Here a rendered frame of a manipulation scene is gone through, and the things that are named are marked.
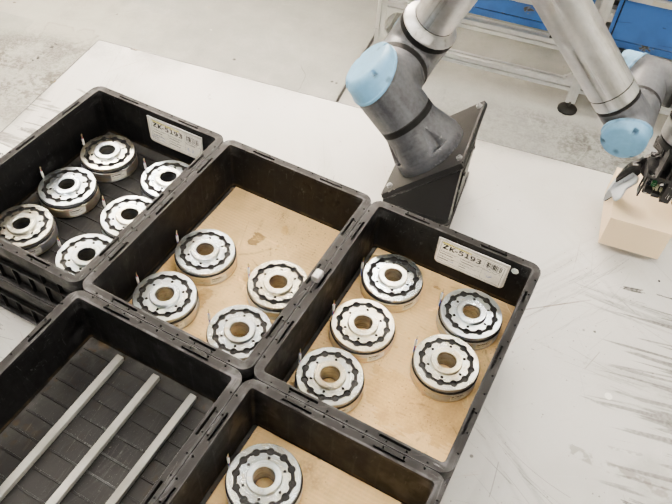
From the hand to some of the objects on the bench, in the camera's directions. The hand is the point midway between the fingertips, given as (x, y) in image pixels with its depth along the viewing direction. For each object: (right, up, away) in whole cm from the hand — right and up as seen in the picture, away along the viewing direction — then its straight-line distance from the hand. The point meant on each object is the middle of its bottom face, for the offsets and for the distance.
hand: (639, 207), depth 145 cm
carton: (0, -3, +4) cm, 5 cm away
